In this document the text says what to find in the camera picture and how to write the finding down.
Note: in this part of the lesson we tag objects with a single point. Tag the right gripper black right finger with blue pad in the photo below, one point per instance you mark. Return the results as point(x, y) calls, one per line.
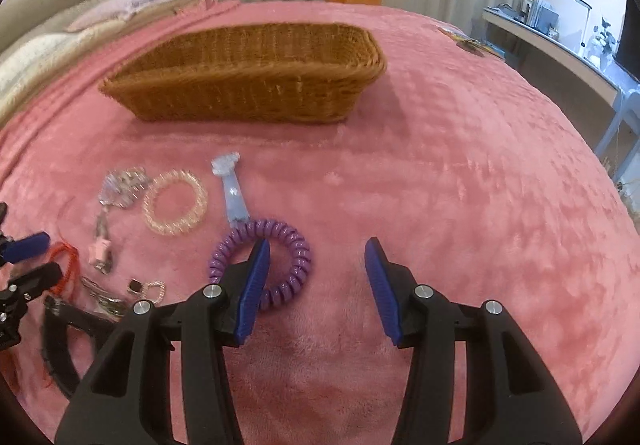
point(511, 396)

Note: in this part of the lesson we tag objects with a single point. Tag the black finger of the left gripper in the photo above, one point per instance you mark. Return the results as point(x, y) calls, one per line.
point(33, 283)

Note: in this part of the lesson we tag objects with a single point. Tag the lilac pillow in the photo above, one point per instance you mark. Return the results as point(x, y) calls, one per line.
point(112, 10)

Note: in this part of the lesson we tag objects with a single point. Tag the white desk lamp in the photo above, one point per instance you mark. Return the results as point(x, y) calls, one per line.
point(582, 42)

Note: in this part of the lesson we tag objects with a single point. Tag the light blue hair clip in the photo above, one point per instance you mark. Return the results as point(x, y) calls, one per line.
point(223, 166)

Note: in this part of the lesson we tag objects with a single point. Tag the brown wicker basket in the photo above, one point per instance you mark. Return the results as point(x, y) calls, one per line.
point(278, 73)

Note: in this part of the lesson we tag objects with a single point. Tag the small potted plant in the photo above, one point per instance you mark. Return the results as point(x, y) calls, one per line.
point(606, 41)

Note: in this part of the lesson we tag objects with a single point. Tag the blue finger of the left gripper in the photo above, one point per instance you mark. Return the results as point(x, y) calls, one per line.
point(17, 250)

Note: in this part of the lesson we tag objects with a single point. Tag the pink plush blanket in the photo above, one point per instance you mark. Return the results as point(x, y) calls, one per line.
point(467, 174)

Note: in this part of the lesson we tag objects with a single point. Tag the colourful packet on bed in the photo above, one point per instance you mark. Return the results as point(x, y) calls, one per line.
point(469, 44)

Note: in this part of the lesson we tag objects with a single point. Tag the black television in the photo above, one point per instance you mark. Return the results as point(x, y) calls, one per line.
point(628, 51)

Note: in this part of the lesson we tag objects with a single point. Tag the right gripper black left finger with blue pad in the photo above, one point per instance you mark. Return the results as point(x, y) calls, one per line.
point(123, 396)

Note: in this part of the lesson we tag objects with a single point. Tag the white wall desk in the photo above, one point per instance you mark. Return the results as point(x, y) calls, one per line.
point(582, 69)

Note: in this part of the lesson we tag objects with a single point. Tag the white dotted pillow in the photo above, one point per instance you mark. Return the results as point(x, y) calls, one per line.
point(31, 61)

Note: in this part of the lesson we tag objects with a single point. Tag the black wrist watch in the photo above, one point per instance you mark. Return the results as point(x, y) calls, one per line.
point(58, 316)

